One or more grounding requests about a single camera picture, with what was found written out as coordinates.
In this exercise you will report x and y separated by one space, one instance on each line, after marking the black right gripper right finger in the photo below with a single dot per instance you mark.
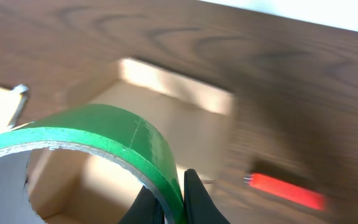
199 206

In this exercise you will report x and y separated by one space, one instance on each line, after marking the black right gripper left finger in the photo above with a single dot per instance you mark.
146 209

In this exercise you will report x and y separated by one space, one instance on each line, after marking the green tape roll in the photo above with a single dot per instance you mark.
107 131

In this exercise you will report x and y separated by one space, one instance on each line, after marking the open cardboard box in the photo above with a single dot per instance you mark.
194 117

